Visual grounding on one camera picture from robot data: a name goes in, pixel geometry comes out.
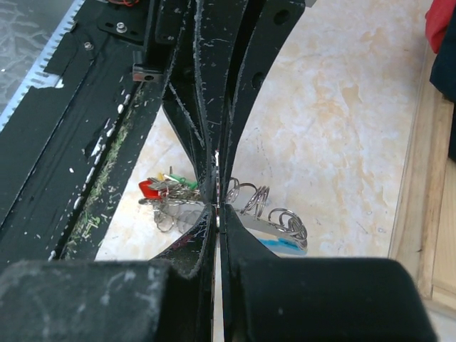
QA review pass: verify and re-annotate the red key tag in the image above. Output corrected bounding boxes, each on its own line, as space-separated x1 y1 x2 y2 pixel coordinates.
138 179 169 200

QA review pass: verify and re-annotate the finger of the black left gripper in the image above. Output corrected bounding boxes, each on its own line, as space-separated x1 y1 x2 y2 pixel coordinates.
156 0 224 204
219 1 306 202

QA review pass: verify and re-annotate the red garment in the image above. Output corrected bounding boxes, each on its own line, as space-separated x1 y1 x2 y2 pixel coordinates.
425 0 455 54

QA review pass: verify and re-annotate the yellow key tag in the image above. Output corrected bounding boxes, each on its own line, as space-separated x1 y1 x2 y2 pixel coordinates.
157 173 171 181

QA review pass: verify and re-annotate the dark navy garment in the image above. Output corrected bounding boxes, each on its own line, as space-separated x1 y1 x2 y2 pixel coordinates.
429 21 456 161

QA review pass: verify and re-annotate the silver key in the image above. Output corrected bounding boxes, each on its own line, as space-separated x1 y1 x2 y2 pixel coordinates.
214 149 221 229

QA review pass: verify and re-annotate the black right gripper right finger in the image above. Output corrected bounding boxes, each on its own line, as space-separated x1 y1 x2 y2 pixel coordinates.
220 204 437 341

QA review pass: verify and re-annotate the green key tag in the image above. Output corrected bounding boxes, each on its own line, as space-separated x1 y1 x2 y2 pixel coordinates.
170 174 198 190

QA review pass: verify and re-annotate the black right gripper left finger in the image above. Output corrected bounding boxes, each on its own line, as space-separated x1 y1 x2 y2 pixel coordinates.
1 206 215 341

